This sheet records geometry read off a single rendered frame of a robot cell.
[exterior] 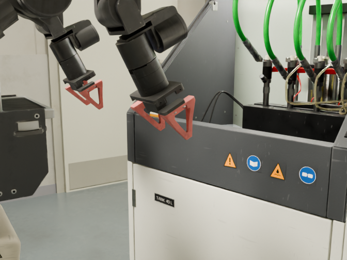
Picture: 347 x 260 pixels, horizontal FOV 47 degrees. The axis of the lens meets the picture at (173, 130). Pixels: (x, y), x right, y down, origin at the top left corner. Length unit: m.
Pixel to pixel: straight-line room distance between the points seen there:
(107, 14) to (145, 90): 0.14
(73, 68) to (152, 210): 0.50
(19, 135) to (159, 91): 0.26
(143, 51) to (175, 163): 0.53
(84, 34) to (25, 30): 2.10
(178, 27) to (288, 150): 0.39
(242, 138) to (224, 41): 0.66
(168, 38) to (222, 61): 0.88
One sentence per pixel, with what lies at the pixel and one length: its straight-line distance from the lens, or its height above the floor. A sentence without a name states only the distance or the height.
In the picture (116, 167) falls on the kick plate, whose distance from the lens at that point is 3.50.
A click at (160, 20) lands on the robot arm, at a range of 0.73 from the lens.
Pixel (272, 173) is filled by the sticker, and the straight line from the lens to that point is 0.98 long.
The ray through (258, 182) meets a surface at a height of 0.83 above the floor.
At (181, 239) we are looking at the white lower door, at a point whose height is 0.60.
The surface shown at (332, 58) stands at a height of 1.13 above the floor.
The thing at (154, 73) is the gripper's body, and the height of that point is 1.11.
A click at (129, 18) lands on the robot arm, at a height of 1.20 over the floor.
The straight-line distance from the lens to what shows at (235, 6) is 1.10.
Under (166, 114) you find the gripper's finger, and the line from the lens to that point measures 0.68.
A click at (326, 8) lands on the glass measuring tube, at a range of 1.44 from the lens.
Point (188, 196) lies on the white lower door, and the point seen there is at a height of 0.74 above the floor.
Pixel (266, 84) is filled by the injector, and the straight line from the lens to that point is 1.25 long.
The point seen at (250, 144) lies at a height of 0.92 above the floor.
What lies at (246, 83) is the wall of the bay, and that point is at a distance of 1.63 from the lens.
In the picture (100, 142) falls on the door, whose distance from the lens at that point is 3.39.
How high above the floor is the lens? 1.15
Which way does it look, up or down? 12 degrees down
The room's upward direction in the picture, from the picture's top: straight up
